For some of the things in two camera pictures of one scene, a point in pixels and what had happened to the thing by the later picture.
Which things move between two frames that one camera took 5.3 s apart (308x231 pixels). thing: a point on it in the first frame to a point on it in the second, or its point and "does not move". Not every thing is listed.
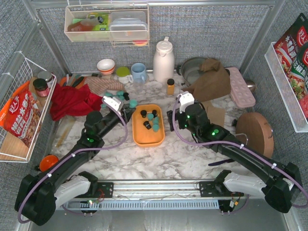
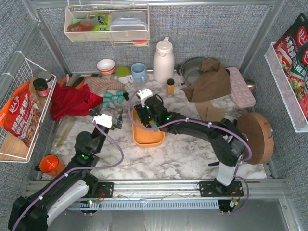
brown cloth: [213, 83] does not move
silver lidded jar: [45, 75] does not move
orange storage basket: [147, 125] does not move
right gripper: [175, 119] to [145, 115]
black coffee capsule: [125, 95] does not move
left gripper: [124, 112] to [109, 127]
